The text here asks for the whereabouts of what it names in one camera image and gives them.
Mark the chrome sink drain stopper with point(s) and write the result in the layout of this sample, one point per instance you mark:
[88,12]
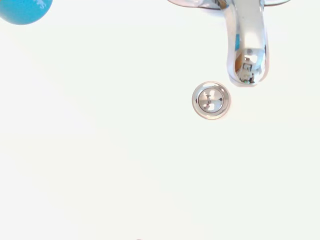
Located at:
[211,100]

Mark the chrome faucet spout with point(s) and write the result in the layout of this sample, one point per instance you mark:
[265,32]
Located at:
[246,32]

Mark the white ceramic sink basin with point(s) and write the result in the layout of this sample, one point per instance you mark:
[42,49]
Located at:
[112,150]

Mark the blue plastic bottle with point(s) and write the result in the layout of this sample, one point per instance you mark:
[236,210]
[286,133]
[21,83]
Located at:
[22,10]

